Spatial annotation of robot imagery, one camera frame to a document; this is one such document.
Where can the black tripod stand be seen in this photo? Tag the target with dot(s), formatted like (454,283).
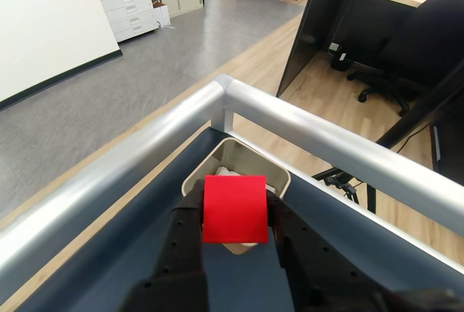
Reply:
(417,119)

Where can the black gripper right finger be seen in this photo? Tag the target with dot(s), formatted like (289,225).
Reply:
(315,268)

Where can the beige rounded box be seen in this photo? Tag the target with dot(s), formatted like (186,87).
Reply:
(246,156)

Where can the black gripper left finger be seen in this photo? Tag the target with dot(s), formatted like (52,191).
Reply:
(177,246)

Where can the black desk with beige top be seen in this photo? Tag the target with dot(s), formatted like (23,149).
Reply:
(304,29)

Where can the small black bin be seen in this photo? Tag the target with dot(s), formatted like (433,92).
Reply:
(340,63)

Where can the red cube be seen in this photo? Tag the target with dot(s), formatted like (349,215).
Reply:
(235,210)

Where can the black office chair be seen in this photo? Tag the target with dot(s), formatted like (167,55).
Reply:
(435,29)

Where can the white drawer cabinet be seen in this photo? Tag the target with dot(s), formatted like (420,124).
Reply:
(127,11)

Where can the silver aluminium rail frame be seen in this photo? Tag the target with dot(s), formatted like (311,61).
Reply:
(108,152)

